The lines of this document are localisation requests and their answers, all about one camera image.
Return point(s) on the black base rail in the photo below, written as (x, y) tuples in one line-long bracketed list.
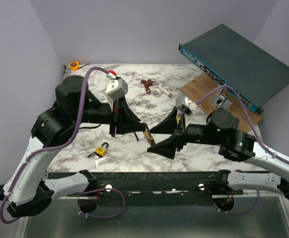
[(162, 188)]

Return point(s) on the white faucet tap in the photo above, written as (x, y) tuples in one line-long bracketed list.
[(161, 90)]

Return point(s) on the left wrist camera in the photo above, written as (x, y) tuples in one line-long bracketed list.
[(116, 88)]

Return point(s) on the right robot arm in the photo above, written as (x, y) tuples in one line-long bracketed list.
[(221, 129)]

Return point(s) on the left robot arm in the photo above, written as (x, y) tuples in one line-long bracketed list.
[(28, 193)]

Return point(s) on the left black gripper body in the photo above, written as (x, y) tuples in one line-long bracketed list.
[(115, 115)]

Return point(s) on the metal switch stand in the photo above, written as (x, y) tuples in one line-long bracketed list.
[(220, 100)]

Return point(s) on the small brass long-shackle padlock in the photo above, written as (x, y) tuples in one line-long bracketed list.
[(147, 134)]

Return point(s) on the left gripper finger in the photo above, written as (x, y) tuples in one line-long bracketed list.
[(130, 128), (127, 118)]

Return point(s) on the orange tape measure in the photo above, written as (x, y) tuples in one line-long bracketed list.
[(75, 65)]

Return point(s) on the yellow padlock with keys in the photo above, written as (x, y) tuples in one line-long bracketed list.
[(99, 153)]

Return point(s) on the wooden board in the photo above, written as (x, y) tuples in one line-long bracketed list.
[(202, 85)]

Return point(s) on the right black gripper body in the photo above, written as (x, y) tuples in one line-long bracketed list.
[(181, 132)]

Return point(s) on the brown faucet tap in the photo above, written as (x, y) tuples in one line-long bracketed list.
[(147, 84)]

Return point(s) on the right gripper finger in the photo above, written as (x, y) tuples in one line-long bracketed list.
[(168, 125), (166, 148)]

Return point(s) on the teal network switch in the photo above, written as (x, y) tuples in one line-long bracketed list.
[(228, 58)]

